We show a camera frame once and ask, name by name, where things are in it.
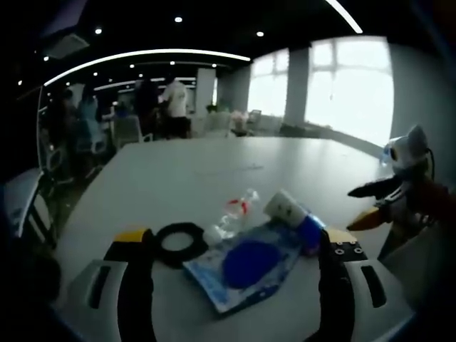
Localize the large bright window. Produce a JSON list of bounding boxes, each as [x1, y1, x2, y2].
[[305, 35, 395, 147]]

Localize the clear plastic bottle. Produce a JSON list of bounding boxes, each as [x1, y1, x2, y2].
[[212, 188, 261, 244]]

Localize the narrow bright window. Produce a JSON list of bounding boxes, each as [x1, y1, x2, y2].
[[248, 49, 290, 118]]

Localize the white office chair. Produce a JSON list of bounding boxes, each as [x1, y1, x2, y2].
[[113, 115, 155, 147]]

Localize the white table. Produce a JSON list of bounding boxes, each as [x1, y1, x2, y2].
[[53, 136, 396, 342]]

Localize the green plant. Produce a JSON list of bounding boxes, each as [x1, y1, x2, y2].
[[205, 102, 229, 115]]

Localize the straight ceiling light strip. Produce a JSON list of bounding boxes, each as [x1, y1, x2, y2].
[[326, 0, 364, 35]]

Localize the curved ceiling light strip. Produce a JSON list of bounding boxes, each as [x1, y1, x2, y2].
[[41, 48, 252, 87]]

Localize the blue packet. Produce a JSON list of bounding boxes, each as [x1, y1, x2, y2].
[[182, 220, 304, 314]]

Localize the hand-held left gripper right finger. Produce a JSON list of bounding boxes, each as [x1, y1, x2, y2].
[[306, 228, 416, 342]]

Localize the grey office chair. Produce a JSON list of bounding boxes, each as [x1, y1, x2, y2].
[[5, 167, 60, 250]]

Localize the black ring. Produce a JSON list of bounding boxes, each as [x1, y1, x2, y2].
[[155, 222, 210, 269]]

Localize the blue and white small container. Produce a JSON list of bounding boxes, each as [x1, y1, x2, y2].
[[301, 212, 327, 256]]

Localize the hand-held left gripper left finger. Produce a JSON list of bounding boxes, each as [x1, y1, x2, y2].
[[53, 226, 157, 342]]

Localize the small blue bottle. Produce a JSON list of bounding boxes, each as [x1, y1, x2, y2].
[[378, 145, 392, 168]]

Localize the pink items on desk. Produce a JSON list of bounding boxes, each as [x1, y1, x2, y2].
[[229, 109, 251, 137]]

